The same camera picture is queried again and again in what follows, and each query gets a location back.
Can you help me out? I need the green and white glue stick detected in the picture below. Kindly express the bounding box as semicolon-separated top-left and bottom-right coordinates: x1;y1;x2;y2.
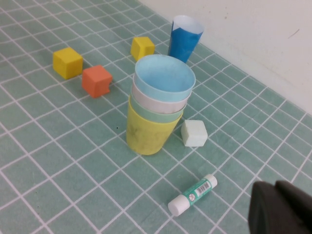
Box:
167;174;218;217

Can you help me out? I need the light blue plastic cup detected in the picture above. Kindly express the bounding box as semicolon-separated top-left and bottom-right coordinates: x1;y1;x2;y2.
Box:
133;54;196;103

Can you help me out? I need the white cube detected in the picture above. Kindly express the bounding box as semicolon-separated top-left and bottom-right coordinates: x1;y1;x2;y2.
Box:
180;119;208;147

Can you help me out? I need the orange cube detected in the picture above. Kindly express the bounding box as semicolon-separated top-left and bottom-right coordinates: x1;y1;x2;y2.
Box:
81;64;113;98

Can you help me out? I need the pink plastic cup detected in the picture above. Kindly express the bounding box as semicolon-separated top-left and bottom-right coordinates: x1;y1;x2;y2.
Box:
131;79;190;115

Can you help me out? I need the yellow cube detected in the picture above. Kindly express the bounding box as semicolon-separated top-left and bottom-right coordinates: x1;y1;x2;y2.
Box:
53;47;83;80
130;36;156;61

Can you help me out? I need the pale green plastic cup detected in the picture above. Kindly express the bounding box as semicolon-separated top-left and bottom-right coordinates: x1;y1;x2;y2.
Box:
128;95;185;124

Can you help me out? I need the yellow plastic cup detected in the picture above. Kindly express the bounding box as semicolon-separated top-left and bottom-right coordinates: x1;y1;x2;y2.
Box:
126;99;183;156

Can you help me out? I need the teal grid table mat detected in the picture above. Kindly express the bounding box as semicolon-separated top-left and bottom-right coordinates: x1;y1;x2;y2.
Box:
0;0;312;234

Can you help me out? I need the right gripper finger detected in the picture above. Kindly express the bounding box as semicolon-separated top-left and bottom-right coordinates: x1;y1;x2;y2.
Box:
248;180;312;234

